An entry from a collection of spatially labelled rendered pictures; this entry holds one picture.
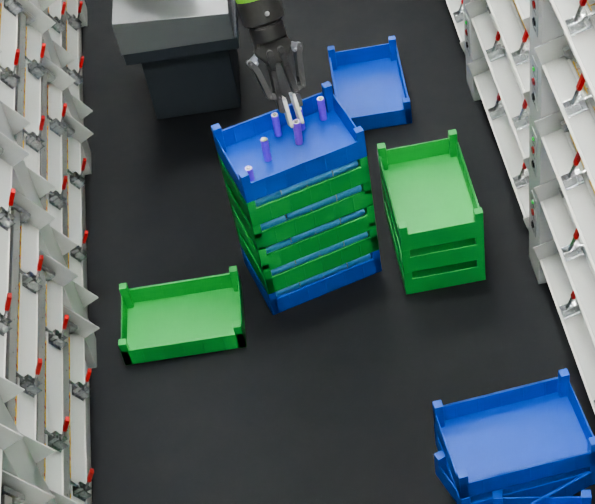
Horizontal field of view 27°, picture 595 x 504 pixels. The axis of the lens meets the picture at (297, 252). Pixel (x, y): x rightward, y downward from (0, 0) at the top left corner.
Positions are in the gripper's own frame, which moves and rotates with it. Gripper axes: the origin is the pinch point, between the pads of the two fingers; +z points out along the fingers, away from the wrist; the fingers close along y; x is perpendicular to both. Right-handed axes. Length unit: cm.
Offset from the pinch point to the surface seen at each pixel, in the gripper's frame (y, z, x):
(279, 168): 5.1, 14.4, -7.8
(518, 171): -56, 43, -19
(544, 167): -47, 28, 19
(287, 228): 7.6, 28.8, -7.6
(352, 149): -10.9, 14.1, -0.7
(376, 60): -48, 22, -87
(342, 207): -6.5, 29.1, -7.7
